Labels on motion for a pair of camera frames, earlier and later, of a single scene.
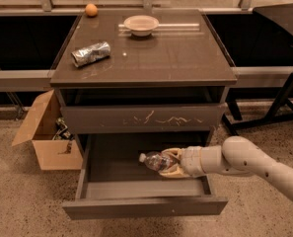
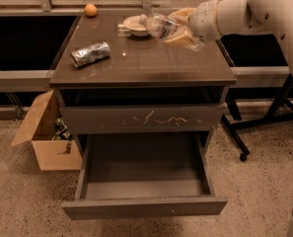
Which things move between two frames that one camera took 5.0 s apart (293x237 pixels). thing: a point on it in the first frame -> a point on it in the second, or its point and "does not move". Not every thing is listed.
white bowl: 141,26 does not move
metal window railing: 18,78 does not move
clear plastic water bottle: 157,161 -> 159,25
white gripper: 191,161 -> 203,21
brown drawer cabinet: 139,81 does not move
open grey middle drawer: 111,181 does not move
